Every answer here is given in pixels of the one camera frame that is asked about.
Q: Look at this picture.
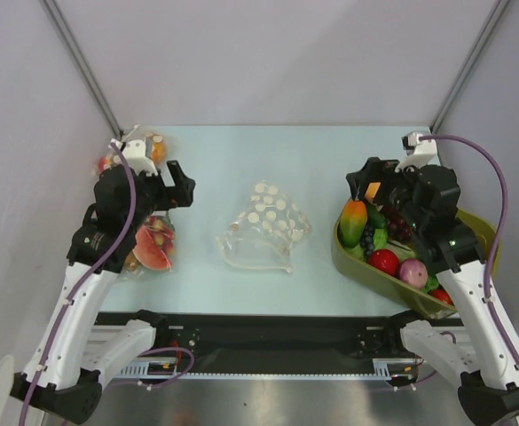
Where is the orange zipper clear bag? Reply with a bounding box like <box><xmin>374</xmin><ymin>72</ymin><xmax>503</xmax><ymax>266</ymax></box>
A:
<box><xmin>122</xmin><ymin>212</ymin><xmax>177</xmax><ymax>280</ymax></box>

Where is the polka dot zip bag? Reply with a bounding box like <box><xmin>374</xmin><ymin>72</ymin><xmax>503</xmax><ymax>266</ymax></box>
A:
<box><xmin>93</xmin><ymin>124</ymin><xmax>174</xmax><ymax>176</ymax></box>
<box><xmin>216</xmin><ymin>180</ymin><xmax>311</xmax><ymax>274</ymax></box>

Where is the right aluminium frame post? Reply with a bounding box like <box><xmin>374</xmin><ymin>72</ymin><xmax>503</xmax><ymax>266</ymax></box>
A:
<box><xmin>429</xmin><ymin>0</ymin><xmax>513</xmax><ymax>133</ymax></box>

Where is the red fake grape bunch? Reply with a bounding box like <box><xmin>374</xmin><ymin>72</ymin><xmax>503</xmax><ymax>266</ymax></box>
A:
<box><xmin>380</xmin><ymin>205</ymin><xmax>412</xmax><ymax>245</ymax></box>

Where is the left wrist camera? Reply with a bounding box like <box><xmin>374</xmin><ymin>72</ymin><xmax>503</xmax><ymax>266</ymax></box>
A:
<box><xmin>109</xmin><ymin>139</ymin><xmax>158</xmax><ymax>176</ymax></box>

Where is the pink fake onion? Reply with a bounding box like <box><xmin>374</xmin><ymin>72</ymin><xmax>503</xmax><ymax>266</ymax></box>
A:
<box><xmin>397</xmin><ymin>258</ymin><xmax>429</xmax><ymax>290</ymax></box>

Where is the green fake lettuce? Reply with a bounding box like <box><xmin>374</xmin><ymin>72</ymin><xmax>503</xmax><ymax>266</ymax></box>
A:
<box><xmin>344</xmin><ymin>244</ymin><xmax>366</xmax><ymax>262</ymax></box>

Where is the dark fake grape bunch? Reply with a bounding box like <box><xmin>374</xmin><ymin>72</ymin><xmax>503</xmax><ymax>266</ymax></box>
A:
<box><xmin>359</xmin><ymin>224</ymin><xmax>375</xmax><ymax>257</ymax></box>

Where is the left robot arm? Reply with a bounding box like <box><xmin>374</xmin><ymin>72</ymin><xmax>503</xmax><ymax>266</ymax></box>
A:
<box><xmin>11</xmin><ymin>161</ymin><xmax>195</xmax><ymax>425</ymax></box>

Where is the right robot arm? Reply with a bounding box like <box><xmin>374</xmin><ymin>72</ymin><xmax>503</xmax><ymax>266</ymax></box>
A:
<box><xmin>346</xmin><ymin>157</ymin><xmax>519</xmax><ymax>425</ymax></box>

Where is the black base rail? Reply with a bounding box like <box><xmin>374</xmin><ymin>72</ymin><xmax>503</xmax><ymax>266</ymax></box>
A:
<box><xmin>94</xmin><ymin>310</ymin><xmax>468</xmax><ymax>376</ymax></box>

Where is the left aluminium frame post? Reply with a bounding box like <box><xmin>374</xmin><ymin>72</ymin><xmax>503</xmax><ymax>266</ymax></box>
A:
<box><xmin>38</xmin><ymin>0</ymin><xmax>122</xmax><ymax>138</ymax></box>

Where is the red fake tomato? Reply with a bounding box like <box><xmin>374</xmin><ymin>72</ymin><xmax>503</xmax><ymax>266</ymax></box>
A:
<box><xmin>429</xmin><ymin>288</ymin><xmax>453</xmax><ymax>305</ymax></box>

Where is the fake mango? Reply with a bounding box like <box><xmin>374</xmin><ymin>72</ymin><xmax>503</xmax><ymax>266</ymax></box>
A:
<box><xmin>339</xmin><ymin>200</ymin><xmax>367</xmax><ymax>248</ymax></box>

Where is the green fake cucumber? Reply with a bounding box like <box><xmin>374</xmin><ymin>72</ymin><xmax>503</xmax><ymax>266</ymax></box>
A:
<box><xmin>366</xmin><ymin>204</ymin><xmax>387</xmax><ymax>229</ymax></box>

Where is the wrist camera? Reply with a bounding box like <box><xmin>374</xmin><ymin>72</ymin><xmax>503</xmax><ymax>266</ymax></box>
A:
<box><xmin>395</xmin><ymin>131</ymin><xmax>437</xmax><ymax>172</ymax></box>
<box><xmin>109</xmin><ymin>139</ymin><xmax>158</xmax><ymax>176</ymax></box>

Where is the red fake apple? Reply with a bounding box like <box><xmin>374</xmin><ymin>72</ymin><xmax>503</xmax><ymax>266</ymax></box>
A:
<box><xmin>367</xmin><ymin>248</ymin><xmax>400</xmax><ymax>276</ymax></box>

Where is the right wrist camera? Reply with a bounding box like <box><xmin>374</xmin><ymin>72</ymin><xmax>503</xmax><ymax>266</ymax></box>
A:
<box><xmin>395</xmin><ymin>131</ymin><xmax>437</xmax><ymax>172</ymax></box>

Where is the aluminium frame post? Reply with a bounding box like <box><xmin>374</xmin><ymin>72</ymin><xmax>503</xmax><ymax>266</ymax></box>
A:
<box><xmin>429</xmin><ymin>0</ymin><xmax>513</xmax><ymax>133</ymax></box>
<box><xmin>38</xmin><ymin>0</ymin><xmax>122</xmax><ymax>138</ymax></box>

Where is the olive green plastic bin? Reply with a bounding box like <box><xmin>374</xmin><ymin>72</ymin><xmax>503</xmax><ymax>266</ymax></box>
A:
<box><xmin>331</xmin><ymin>209</ymin><xmax>496</xmax><ymax>320</ymax></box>

